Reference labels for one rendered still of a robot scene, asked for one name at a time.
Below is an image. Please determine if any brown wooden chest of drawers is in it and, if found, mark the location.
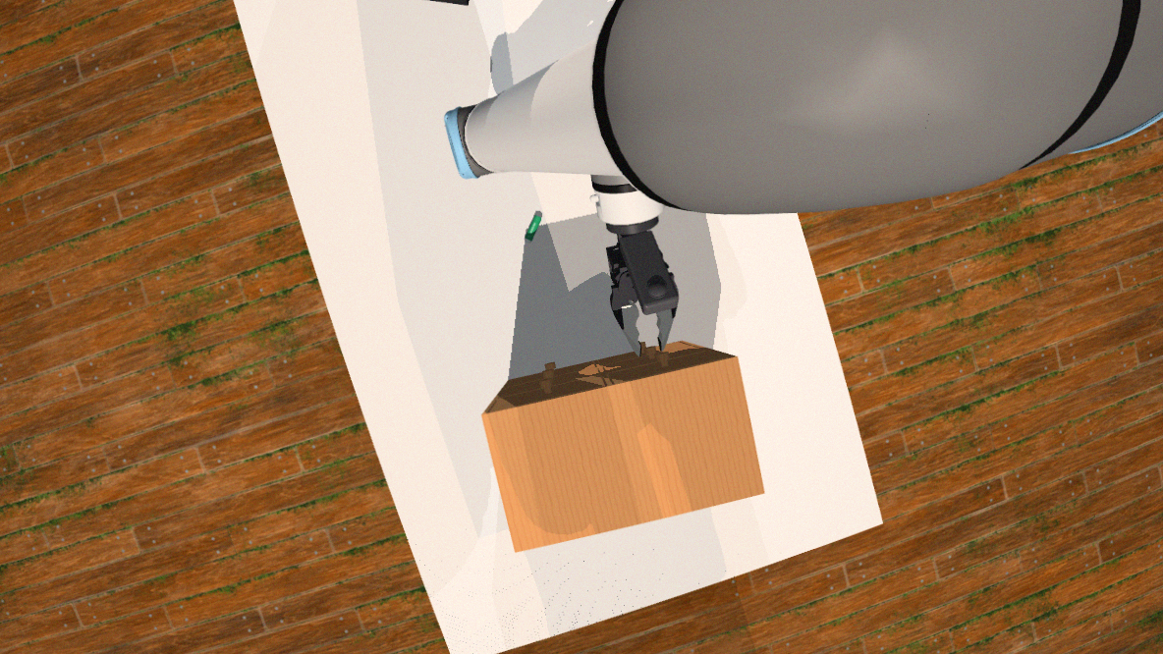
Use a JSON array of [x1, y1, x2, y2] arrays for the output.
[[481, 341, 765, 553]]

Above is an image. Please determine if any brown wooden drawer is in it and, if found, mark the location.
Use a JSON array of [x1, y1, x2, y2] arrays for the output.
[[599, 342, 688, 367], [608, 351, 727, 384], [602, 346, 706, 374], [500, 368, 599, 398], [508, 361, 595, 388], [490, 376, 605, 412]]

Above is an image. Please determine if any green aa battery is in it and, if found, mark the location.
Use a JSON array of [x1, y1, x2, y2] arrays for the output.
[[525, 215, 542, 243]]

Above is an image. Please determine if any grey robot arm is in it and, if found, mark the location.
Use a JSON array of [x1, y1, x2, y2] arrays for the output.
[[444, 0, 1163, 225]]

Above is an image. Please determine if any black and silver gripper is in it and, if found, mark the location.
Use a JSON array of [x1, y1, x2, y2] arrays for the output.
[[606, 216, 677, 356]]

